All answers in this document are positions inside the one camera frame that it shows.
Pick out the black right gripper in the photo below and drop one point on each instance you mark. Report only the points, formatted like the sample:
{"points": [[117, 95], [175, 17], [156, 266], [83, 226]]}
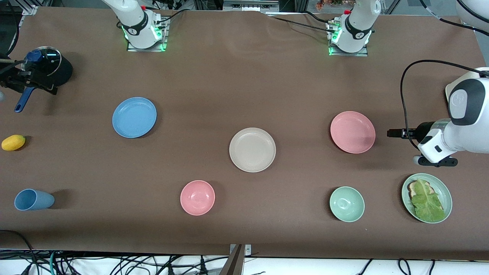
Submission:
{"points": [[11, 81]]}

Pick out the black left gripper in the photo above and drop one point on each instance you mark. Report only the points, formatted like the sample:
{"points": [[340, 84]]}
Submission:
{"points": [[421, 130]]}

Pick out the pink plate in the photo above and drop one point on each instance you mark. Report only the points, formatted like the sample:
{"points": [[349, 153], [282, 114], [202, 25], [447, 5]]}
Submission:
{"points": [[352, 132]]}

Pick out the blue plate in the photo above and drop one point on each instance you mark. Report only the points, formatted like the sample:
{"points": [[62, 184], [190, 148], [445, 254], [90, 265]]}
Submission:
{"points": [[134, 117]]}

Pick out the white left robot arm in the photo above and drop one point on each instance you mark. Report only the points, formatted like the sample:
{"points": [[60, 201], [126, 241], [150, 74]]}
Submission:
{"points": [[470, 137]]}

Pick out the glass lid blue knob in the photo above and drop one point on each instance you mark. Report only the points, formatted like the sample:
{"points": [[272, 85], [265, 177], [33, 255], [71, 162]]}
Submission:
{"points": [[49, 61]]}

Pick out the toasted bread slice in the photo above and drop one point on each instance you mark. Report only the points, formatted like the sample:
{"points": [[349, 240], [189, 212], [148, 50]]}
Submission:
{"points": [[411, 187]]}

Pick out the yellow lemon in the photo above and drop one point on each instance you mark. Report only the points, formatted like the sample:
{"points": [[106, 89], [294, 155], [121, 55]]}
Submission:
{"points": [[13, 142]]}

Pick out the mint green plate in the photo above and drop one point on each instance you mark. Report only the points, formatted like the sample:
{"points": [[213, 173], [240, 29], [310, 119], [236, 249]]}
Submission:
{"points": [[443, 191]]}

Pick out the green lettuce leaf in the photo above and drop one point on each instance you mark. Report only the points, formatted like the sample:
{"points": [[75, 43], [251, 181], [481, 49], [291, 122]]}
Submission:
{"points": [[428, 202]]}

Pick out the mint green bowl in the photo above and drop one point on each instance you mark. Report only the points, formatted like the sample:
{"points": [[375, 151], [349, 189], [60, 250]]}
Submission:
{"points": [[347, 204]]}

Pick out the blue cup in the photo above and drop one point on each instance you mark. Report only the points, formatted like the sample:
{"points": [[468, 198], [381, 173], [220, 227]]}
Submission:
{"points": [[34, 199]]}

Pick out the brown table cover mat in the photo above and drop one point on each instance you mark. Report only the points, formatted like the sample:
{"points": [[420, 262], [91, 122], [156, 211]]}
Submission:
{"points": [[267, 76]]}

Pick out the beige plate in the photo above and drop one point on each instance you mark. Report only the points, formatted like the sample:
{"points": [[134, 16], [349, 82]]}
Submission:
{"points": [[252, 149]]}

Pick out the pink bowl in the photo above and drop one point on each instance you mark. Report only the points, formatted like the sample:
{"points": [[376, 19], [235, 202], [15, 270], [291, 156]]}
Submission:
{"points": [[197, 198]]}

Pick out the grey metal box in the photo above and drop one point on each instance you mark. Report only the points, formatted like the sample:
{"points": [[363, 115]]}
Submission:
{"points": [[250, 4]]}

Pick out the aluminium frame profile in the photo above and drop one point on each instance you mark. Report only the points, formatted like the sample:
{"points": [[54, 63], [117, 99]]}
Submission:
{"points": [[28, 8]]}

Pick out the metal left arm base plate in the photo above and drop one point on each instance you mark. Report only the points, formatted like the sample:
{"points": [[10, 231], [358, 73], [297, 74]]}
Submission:
{"points": [[365, 53]]}

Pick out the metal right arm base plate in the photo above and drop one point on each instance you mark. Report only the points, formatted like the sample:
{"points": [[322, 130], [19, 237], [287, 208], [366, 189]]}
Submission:
{"points": [[165, 42]]}

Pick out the small metal edge bracket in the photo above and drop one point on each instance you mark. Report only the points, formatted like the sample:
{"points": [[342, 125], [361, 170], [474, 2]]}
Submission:
{"points": [[247, 249]]}

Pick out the dark camera stand pole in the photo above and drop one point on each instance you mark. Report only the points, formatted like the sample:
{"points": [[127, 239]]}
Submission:
{"points": [[233, 263]]}

